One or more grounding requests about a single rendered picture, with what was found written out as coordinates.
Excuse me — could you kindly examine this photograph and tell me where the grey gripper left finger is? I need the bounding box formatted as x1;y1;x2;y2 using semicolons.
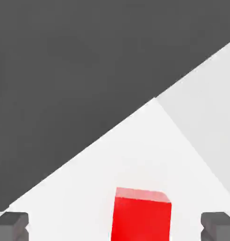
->
0;211;30;241

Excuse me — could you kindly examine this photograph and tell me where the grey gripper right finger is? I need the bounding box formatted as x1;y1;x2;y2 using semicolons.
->
200;210;230;241

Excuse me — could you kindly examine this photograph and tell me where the small red cube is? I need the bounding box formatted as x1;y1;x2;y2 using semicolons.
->
110;186;172;241

